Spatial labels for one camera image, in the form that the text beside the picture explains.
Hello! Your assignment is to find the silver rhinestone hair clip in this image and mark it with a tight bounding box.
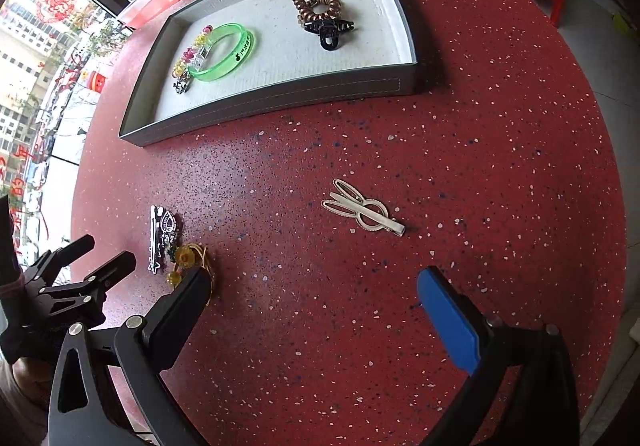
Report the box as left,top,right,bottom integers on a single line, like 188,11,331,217
148,205,164,275

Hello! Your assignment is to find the yellow sunflower hair tie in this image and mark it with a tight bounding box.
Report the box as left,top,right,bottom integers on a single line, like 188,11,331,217
164,242,217,306

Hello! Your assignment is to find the colourful beaded bracelet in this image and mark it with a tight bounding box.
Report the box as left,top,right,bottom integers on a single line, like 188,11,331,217
170,24,215,82

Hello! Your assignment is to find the cream white hair clip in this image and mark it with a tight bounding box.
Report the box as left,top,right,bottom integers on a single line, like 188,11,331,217
321,178,406,237

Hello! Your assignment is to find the green translucent bangle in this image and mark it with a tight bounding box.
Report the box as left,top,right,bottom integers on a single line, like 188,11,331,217
186,23,254,82

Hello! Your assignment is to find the black claw hair clip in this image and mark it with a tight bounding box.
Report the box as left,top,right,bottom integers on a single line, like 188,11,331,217
303,19,355,51

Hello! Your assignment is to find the brown spiral hair tie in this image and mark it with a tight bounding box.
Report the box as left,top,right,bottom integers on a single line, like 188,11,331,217
290,0,344,26

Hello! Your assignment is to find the small silver patterned clip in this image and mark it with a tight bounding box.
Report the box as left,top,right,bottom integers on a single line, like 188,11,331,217
157,206,179,247

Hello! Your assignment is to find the grey jewelry tray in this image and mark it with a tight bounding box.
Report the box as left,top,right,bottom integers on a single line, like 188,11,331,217
119,0,418,147

